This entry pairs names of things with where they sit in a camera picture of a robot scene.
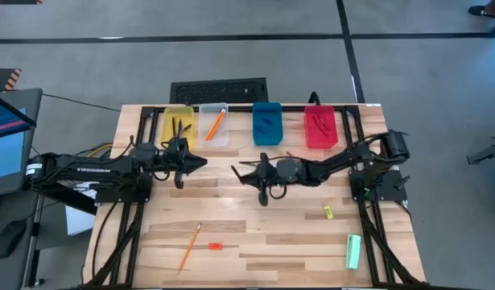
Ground yellow cable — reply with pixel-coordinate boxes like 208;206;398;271
87;142;113;159

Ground black keyboard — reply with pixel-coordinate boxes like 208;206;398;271
169;77;270;106

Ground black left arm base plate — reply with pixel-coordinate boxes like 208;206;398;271
93;172;154;205

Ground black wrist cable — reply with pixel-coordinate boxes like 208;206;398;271
151;169;172;183
238;155;291;201

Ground white paper sheet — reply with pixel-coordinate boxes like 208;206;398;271
64;180;98;237

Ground monitor with blue screen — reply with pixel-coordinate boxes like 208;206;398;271
0;87;43;197

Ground red plastic bin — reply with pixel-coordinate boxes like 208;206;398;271
303;104;340;150

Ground clear plastic bin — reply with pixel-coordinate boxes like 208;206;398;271
198;102;229;148

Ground blue plastic bin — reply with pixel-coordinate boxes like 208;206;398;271
252;101;284;147

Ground yellow plastic bin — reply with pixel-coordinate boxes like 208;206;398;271
162;105;196;148

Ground green eraser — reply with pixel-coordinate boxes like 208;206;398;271
344;234;362;271

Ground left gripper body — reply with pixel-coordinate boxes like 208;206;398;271
160;138;190;190

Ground grey side desk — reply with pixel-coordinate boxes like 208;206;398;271
0;188;45;290

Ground black desk beam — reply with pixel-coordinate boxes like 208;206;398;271
23;176;98;217

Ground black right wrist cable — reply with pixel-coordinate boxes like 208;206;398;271
238;155;291;201

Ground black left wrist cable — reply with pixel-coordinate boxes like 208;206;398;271
151;169;172;183

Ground black floor cable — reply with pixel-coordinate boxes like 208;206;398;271
41;93;122;114

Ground person's foot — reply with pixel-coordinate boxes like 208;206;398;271
467;0;495;38

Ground grey metal stand leg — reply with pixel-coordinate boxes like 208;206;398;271
465;135;495;167

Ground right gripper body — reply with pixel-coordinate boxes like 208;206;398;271
252;151;278;207

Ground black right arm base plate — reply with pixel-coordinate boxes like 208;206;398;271
349;168;409;203

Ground black computer mouse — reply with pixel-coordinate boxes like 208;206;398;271
0;219;27;259

